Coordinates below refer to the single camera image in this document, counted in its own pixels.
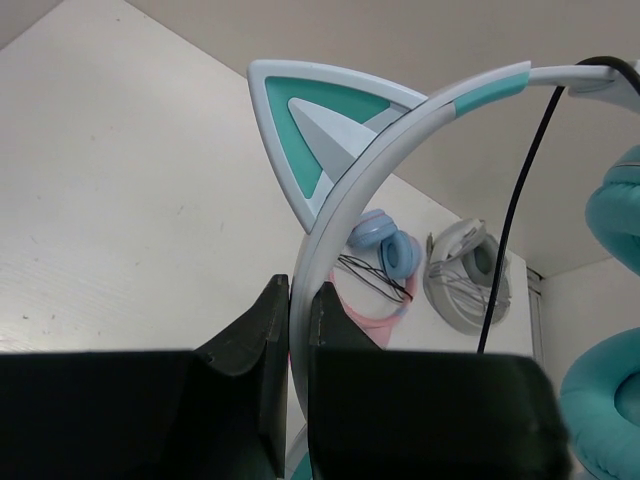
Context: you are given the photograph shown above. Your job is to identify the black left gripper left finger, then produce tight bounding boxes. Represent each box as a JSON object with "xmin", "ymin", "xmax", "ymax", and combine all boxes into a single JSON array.
[{"xmin": 1, "ymin": 274, "xmax": 289, "ymax": 479}]

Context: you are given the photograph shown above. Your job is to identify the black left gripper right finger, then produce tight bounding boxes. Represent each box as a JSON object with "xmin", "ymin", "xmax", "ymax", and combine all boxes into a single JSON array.
[{"xmin": 307, "ymin": 283, "xmax": 572, "ymax": 479}]

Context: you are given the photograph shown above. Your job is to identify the teal cat-ear headphones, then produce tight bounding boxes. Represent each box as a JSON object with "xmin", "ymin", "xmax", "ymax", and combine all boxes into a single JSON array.
[{"xmin": 248, "ymin": 56, "xmax": 639, "ymax": 479}]

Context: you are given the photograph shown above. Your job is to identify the black teal-headphone cable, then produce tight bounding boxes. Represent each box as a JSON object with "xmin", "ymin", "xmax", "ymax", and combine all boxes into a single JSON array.
[{"xmin": 477, "ymin": 55, "xmax": 640, "ymax": 355}]

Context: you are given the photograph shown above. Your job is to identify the white grey headphones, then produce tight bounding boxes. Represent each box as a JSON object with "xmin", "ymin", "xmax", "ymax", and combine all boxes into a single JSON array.
[{"xmin": 423, "ymin": 219, "xmax": 499, "ymax": 336}]

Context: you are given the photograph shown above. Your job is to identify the pink blue cat-ear headphones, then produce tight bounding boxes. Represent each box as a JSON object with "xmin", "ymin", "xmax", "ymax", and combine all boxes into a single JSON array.
[{"xmin": 287, "ymin": 208, "xmax": 422, "ymax": 366}]

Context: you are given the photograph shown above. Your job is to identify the black pink-headphone cable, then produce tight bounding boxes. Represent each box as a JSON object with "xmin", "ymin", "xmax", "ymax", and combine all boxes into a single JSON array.
[{"xmin": 337, "ymin": 254, "xmax": 415, "ymax": 305}]

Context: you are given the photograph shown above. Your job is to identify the white headphone cable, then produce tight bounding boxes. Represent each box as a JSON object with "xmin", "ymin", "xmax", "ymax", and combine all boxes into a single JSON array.
[{"xmin": 427, "ymin": 219, "xmax": 511, "ymax": 321}]

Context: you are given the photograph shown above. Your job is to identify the aluminium side rail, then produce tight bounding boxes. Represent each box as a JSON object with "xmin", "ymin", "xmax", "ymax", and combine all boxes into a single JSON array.
[{"xmin": 527, "ymin": 268, "xmax": 544, "ymax": 365}]

